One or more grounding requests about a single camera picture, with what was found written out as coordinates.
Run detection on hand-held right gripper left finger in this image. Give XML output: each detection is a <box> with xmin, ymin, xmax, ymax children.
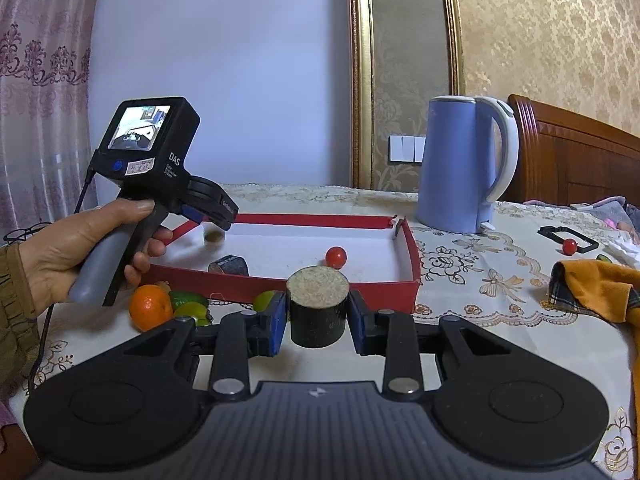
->
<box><xmin>150</xmin><ymin>292</ymin><xmax>290</xmax><ymax>401</ymax></box>

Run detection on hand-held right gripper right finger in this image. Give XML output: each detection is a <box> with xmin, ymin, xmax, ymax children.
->
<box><xmin>348</xmin><ymin>290</ymin><xmax>488</xmax><ymax>396</ymax></box>

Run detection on green round fruit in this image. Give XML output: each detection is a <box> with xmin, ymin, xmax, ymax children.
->
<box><xmin>251</xmin><ymin>290</ymin><xmax>281</xmax><ymax>313</ymax></box>
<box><xmin>169</xmin><ymin>291</ymin><xmax>210</xmax><ymax>311</ymax></box>
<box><xmin>172</xmin><ymin>310</ymin><xmax>213</xmax><ymax>329</ymax></box>

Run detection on red shallow box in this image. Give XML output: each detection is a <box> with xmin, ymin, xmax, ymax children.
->
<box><xmin>137</xmin><ymin>212</ymin><xmax>421</xmax><ymax>317</ymax></box>

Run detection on thick dark sugarcane piece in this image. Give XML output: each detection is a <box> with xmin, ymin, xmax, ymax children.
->
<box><xmin>286</xmin><ymin>266</ymin><xmax>351</xmax><ymax>348</ymax></box>

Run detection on orange tangerine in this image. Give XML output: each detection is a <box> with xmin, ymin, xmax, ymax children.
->
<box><xmin>129</xmin><ymin>284</ymin><xmax>174</xmax><ymax>332</ymax></box>

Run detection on person's left forearm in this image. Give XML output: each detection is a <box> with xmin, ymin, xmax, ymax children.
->
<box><xmin>0</xmin><ymin>242</ymin><xmax>42</xmax><ymax>386</ymax></box>

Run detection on person's left hand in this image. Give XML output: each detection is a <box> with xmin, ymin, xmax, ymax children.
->
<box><xmin>22</xmin><ymin>199</ymin><xmax>173</xmax><ymax>306</ymax></box>

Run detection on small dark sugarcane piece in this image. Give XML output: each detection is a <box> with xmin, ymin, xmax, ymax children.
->
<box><xmin>208</xmin><ymin>255</ymin><xmax>250</xmax><ymax>277</ymax></box>

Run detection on pink floral curtain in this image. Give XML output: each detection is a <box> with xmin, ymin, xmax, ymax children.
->
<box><xmin>0</xmin><ymin>0</ymin><xmax>107</xmax><ymax>241</ymax></box>

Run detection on black eyeglasses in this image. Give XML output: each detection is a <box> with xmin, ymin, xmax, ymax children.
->
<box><xmin>2</xmin><ymin>224</ymin><xmax>51</xmax><ymax>244</ymax></box>

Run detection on blue electric kettle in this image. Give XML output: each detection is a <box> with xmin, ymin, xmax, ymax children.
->
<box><xmin>416</xmin><ymin>95</ymin><xmax>519</xmax><ymax>235</ymax></box>

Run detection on plaid cloth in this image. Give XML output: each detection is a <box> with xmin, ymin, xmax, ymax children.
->
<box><xmin>541</xmin><ymin>262</ymin><xmax>640</xmax><ymax>326</ymax></box>

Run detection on orange cloth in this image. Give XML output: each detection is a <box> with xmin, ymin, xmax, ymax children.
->
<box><xmin>565</xmin><ymin>259</ymin><xmax>640</xmax><ymax>323</ymax></box>

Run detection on wooden headboard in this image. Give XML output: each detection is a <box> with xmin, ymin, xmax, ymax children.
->
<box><xmin>507</xmin><ymin>93</ymin><xmax>640</xmax><ymax>208</ymax></box>

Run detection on white tissue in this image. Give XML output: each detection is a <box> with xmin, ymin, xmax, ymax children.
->
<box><xmin>602</xmin><ymin>237</ymin><xmax>640</xmax><ymax>268</ymax></box>

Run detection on pink grey bedding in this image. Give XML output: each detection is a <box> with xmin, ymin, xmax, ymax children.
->
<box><xmin>525</xmin><ymin>196</ymin><xmax>640</xmax><ymax>233</ymax></box>

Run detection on white wall switch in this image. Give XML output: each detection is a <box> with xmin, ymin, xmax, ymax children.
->
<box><xmin>389</xmin><ymin>135</ymin><xmax>426</xmax><ymax>163</ymax></box>

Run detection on gold wall moulding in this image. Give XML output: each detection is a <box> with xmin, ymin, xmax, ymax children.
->
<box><xmin>347</xmin><ymin>0</ymin><xmax>467</xmax><ymax>191</ymax></box>

